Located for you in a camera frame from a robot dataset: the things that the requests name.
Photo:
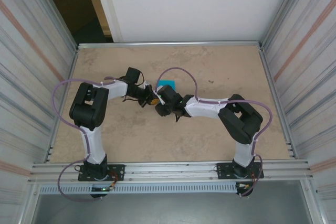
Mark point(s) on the blue cloth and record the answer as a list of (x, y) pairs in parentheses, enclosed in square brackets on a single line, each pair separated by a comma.
[(169, 83)]

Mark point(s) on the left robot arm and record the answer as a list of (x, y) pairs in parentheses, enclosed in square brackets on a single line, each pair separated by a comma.
[(88, 106)]

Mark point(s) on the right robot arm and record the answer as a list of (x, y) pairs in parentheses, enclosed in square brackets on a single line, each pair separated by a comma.
[(241, 119)]

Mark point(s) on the grey metal sheet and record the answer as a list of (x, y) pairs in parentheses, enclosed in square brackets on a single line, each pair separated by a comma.
[(170, 208)]

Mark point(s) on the small controller board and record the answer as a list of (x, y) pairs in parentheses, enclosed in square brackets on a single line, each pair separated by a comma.
[(242, 187), (101, 190)]

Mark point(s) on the translucent corrugated side panel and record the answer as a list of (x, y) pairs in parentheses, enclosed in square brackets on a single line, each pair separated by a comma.
[(26, 77), (309, 77)]

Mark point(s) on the aluminium frame rail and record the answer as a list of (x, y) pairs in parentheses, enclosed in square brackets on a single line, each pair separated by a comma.
[(52, 141), (170, 43), (282, 108)]

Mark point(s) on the wide aluminium extrusion rail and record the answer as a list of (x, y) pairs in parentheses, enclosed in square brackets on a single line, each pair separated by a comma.
[(170, 174)]

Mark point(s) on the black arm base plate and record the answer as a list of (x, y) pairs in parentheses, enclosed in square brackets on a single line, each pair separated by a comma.
[(223, 171), (118, 171)]

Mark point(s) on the white door frame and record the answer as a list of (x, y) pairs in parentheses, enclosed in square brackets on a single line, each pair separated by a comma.
[(105, 3)]

